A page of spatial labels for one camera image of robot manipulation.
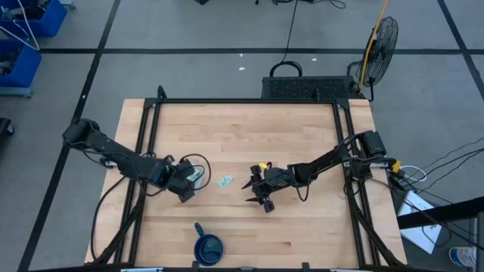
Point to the black floor object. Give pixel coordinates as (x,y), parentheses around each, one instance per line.
(4,126)

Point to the white paper booklet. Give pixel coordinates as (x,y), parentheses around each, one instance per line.
(421,238)

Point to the green white sweetener packet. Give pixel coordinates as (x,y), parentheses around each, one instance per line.
(225,181)
(196,174)

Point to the black perforated case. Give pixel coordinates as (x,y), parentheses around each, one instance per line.
(306,87)

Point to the black beam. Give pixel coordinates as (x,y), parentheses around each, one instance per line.
(442,213)

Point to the black metal table frame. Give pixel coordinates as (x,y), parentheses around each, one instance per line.
(242,101)

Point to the blue storage bin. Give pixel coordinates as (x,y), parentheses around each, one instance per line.
(53,22)
(28,68)

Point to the yellow connector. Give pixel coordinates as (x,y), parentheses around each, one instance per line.
(396,166)

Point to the yellow tag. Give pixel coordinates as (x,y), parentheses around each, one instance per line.
(262,165)

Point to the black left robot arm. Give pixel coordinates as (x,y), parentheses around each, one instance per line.
(113,151)

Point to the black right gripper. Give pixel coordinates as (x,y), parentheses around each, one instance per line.
(274,179)

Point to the black floor fan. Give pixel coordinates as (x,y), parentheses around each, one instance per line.
(380,49)

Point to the white plastic bottle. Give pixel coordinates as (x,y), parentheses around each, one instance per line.
(461,257)

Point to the grey pallet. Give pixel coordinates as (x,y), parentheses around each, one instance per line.
(15,91)

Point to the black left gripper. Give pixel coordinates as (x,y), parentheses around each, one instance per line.
(181,177)

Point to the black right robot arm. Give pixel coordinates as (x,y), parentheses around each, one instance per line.
(325,160)

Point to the dark blue mug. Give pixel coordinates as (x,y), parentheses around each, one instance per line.
(208,249)

